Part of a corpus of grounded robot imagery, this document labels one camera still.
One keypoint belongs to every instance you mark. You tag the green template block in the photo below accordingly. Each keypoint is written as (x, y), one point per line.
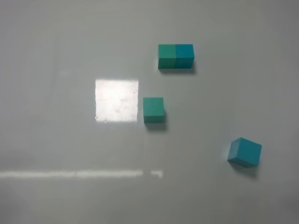
(166, 56)

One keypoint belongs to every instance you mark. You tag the blue template block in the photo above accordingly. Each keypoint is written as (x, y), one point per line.
(184, 56)

